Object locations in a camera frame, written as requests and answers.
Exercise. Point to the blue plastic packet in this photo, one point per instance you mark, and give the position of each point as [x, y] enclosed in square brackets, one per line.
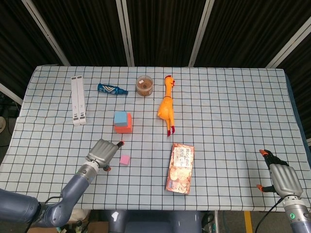
[109, 88]

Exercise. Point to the orange cookie box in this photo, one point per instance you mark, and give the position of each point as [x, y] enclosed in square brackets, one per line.
[181, 170]

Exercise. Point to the clear jar of rubber bands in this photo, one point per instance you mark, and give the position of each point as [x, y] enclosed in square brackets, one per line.
[144, 87]

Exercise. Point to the light blue foam cube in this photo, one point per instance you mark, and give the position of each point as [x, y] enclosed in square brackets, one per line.
[120, 119]

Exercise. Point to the pink foam cube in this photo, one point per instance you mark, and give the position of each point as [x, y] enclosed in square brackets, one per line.
[125, 160]

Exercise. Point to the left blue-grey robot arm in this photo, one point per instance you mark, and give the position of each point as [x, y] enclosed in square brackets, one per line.
[17, 211]

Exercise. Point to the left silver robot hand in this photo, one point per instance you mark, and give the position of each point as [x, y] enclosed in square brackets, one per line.
[102, 153]

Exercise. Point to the white folding stand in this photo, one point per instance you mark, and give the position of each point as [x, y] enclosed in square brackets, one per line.
[78, 102]

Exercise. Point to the white plastic bag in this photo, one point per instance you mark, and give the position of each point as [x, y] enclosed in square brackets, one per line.
[81, 214]

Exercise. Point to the orange foam cube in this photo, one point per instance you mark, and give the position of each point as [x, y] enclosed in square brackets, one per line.
[124, 130]

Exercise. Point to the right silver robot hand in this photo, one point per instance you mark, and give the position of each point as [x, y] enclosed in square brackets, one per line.
[286, 180]

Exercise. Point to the yellow rubber chicken toy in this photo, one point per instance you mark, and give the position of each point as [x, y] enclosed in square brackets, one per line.
[166, 109]

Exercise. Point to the checkered white tablecloth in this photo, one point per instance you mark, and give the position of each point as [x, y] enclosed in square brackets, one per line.
[230, 121]

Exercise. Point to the double white partition frame post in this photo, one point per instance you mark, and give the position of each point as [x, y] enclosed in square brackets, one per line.
[126, 34]

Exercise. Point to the grey robot torso base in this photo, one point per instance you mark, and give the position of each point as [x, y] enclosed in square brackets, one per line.
[155, 222]

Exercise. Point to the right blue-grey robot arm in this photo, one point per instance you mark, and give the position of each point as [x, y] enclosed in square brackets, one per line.
[298, 217]

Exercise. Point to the brown cardboard box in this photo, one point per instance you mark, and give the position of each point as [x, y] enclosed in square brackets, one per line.
[97, 227]

